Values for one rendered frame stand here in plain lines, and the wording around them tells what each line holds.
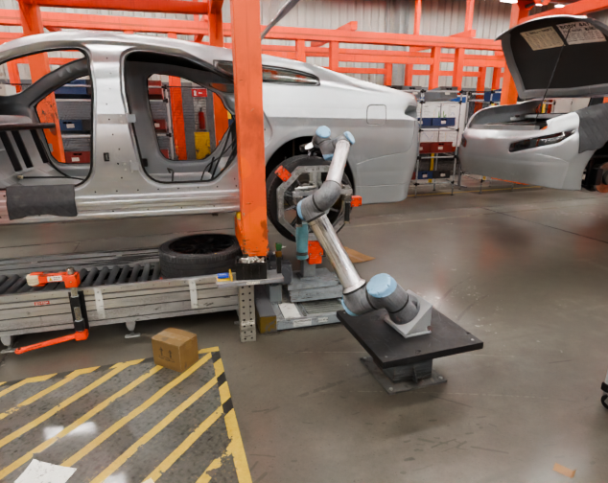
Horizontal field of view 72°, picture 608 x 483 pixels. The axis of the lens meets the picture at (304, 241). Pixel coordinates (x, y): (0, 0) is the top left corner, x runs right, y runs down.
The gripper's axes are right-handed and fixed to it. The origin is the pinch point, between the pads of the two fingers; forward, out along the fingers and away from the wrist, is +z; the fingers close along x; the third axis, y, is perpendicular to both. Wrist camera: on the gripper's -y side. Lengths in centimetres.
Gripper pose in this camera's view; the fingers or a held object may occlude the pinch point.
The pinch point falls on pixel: (308, 154)
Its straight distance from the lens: 311.8
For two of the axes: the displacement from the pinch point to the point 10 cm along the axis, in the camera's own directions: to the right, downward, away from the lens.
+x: -1.3, -9.7, 1.9
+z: -2.1, 2.1, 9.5
